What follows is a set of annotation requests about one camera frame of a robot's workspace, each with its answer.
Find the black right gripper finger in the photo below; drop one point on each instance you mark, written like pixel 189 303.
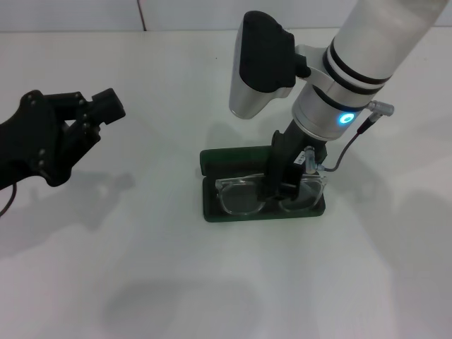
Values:
pixel 293 180
pixel 272 185

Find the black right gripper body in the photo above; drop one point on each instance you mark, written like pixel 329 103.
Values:
pixel 286 152

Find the clear plastic glasses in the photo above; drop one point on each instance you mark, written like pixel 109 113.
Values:
pixel 243 181

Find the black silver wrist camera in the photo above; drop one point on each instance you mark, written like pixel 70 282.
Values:
pixel 265 53

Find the green glasses case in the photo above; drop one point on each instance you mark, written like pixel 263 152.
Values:
pixel 229 159

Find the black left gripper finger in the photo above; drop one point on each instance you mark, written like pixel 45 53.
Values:
pixel 106 99
pixel 113 113

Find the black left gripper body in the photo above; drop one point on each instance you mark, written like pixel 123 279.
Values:
pixel 31 141

